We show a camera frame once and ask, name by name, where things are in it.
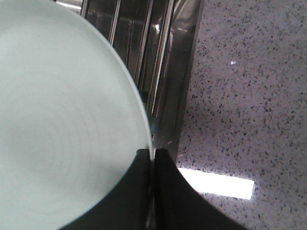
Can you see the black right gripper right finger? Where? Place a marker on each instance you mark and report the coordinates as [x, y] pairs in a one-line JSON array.
[[178, 206]]

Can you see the light green round plate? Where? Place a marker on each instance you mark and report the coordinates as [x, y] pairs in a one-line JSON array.
[[71, 118]]

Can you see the teal roll-up drying rack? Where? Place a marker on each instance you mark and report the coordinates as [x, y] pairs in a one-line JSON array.
[[138, 31]]

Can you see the stainless steel sink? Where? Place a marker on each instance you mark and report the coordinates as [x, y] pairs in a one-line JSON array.
[[175, 76]]

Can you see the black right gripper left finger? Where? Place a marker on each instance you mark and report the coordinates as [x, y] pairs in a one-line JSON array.
[[126, 206]]

